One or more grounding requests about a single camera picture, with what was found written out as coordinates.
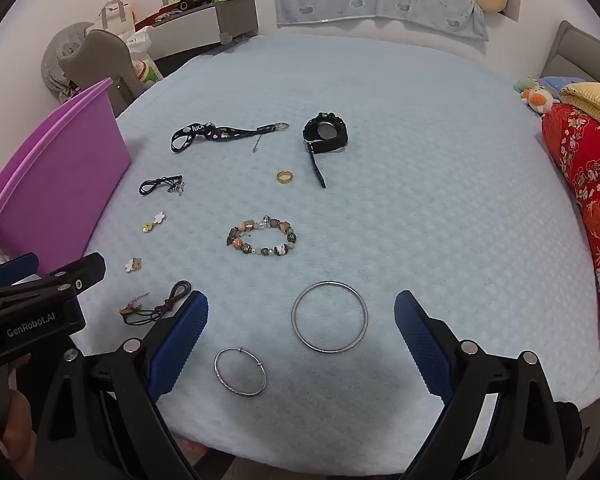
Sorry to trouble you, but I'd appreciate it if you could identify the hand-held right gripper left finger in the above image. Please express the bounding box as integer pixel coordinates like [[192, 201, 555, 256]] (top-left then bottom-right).
[[32, 290, 211, 480]]

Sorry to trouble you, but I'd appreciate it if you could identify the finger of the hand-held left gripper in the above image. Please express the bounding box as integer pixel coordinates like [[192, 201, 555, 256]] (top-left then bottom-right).
[[30, 252, 107, 298], [0, 253, 40, 292]]

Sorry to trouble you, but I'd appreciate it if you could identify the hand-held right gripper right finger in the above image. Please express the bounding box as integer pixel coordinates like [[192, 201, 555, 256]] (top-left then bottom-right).
[[394, 290, 576, 480]]

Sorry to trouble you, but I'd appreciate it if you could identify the brown cord necklace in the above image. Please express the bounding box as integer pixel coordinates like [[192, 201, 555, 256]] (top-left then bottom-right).
[[119, 280, 192, 325]]

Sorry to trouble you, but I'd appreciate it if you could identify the thin silver bangle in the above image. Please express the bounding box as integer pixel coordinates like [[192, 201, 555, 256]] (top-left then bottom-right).
[[214, 347, 268, 397]]

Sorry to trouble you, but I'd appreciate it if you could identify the purple plastic bin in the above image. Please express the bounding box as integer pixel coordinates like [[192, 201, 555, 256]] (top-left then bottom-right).
[[0, 77, 132, 277]]

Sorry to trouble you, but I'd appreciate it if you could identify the black cord hair tie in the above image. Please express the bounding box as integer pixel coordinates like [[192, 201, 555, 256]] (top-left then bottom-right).
[[139, 174, 185, 197]]

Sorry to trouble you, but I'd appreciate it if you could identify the beaded bracelet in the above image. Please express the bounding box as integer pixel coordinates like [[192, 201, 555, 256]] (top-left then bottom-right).
[[226, 216, 298, 256]]

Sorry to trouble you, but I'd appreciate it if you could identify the large silver bangle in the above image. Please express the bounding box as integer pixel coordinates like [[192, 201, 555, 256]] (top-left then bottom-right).
[[291, 281, 369, 354]]

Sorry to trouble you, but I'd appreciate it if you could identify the person's left hand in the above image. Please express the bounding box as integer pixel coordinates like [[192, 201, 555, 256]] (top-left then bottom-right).
[[0, 354, 38, 466]]

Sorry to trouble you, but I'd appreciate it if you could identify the light blue bed blanket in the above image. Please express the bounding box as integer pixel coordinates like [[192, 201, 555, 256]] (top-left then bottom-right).
[[72, 32, 600, 476]]

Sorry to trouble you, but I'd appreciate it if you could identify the white plastic bag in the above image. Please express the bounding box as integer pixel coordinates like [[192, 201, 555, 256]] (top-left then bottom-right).
[[125, 27, 165, 86]]

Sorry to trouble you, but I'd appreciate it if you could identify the grey chair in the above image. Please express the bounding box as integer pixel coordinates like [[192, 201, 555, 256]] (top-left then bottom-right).
[[57, 30, 146, 106]]

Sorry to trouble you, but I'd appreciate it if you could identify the grey cloth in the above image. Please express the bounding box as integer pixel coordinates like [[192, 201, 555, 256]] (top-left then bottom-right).
[[41, 22, 93, 103]]

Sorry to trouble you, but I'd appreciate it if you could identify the black wrist watch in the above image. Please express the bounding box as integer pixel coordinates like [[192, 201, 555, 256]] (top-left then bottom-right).
[[302, 112, 349, 188]]

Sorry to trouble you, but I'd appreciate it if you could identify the red printed quilt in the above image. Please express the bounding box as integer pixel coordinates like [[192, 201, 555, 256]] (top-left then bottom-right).
[[541, 103, 600, 353]]

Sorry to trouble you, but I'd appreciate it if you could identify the white tote bag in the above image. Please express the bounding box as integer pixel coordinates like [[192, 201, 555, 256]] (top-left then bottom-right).
[[87, 0, 138, 41]]

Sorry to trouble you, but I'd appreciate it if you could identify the red flat box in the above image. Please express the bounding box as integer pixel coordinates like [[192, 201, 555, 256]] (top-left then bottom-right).
[[135, 10, 178, 28]]

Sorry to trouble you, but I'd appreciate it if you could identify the small plush toy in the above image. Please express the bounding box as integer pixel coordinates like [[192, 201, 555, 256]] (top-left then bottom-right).
[[514, 77, 561, 116]]

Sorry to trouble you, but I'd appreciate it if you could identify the grey desk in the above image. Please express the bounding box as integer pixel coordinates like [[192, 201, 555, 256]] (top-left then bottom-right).
[[135, 0, 258, 61]]

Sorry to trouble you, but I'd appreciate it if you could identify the blue dotted pillow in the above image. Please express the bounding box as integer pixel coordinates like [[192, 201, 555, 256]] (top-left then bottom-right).
[[539, 76, 588, 92]]

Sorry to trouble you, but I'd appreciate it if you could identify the grey headboard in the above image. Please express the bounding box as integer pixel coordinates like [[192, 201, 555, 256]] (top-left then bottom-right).
[[537, 21, 600, 86]]

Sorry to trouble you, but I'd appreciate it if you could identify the blue cloud print towel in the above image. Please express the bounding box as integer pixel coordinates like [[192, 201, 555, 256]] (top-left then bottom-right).
[[271, 0, 490, 42]]

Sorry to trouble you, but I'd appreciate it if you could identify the black printed lanyard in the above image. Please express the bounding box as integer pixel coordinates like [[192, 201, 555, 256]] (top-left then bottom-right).
[[170, 121, 290, 154]]

